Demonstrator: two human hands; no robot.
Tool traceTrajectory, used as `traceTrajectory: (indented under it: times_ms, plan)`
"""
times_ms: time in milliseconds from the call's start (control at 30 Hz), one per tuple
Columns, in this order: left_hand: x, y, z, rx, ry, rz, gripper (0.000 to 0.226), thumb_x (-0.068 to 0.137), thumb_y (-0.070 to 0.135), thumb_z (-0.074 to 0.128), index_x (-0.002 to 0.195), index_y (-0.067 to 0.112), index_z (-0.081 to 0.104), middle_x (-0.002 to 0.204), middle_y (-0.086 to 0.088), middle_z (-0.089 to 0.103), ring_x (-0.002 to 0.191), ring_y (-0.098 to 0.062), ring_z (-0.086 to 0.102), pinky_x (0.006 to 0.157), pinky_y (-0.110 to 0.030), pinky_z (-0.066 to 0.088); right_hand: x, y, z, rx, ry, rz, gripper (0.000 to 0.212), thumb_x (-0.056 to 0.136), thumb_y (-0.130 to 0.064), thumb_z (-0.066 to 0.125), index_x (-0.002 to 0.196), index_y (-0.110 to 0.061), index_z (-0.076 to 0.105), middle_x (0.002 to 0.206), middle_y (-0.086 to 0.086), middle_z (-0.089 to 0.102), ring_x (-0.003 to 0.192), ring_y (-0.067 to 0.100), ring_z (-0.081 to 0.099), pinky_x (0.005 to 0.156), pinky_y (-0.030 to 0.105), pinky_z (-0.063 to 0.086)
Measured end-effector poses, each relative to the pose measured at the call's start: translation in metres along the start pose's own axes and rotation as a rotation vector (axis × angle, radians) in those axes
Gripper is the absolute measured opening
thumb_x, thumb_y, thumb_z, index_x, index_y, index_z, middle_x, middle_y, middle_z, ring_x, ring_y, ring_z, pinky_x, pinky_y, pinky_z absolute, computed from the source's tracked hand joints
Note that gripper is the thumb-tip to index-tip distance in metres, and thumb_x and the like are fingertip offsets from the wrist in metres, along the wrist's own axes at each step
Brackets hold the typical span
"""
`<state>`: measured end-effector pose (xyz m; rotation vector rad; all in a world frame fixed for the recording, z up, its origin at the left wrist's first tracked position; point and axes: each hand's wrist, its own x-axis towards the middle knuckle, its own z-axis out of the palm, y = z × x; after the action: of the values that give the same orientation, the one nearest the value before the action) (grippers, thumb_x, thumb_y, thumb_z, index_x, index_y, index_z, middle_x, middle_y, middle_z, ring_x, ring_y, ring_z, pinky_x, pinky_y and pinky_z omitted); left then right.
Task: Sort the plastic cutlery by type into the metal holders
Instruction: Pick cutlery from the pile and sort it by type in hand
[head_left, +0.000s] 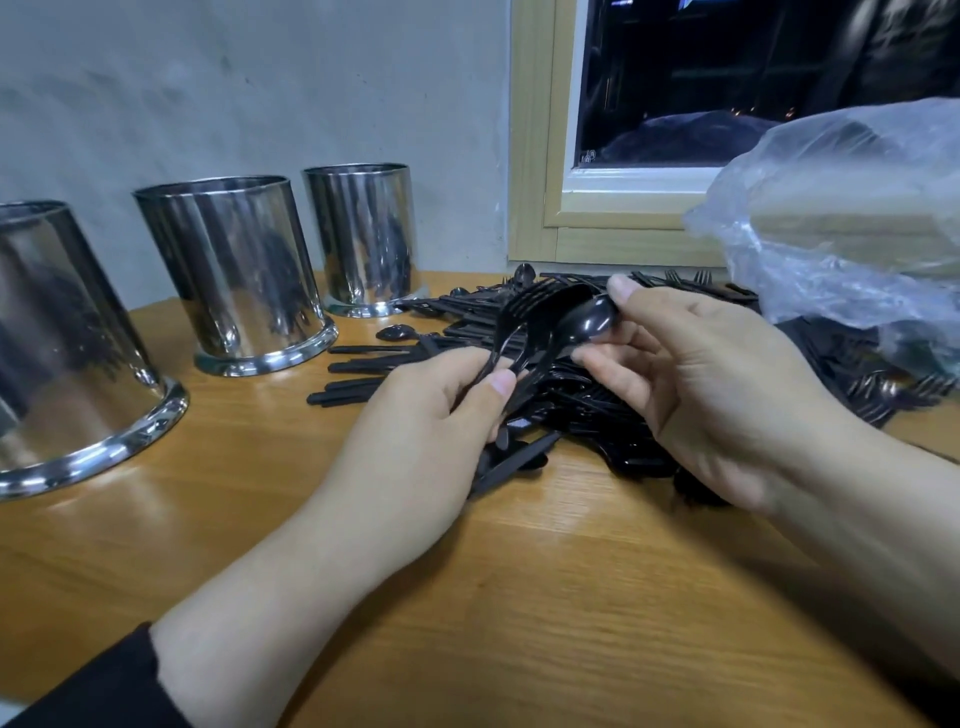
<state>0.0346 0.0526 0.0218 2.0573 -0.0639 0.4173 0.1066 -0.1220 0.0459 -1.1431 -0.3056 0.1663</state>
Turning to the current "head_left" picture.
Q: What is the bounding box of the dark parked car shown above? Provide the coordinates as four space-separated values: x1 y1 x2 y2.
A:
582 109 774 167

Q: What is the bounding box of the person's left forearm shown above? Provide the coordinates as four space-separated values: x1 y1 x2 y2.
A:
0 517 392 728

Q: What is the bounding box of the black plastic spoon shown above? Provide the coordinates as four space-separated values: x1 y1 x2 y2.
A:
502 292 620 414

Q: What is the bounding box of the person's right forearm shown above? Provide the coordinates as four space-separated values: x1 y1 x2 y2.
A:
765 405 960 692

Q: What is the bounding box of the person's right hand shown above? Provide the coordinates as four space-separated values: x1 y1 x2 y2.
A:
573 274 843 513

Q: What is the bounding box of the pile of black plastic cutlery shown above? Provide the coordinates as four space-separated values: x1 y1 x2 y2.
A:
307 264 960 504

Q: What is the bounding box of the person's left hand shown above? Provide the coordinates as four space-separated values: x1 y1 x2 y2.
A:
307 345 521 588

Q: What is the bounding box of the clear plastic bag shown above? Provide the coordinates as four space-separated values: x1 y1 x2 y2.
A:
685 97 960 377

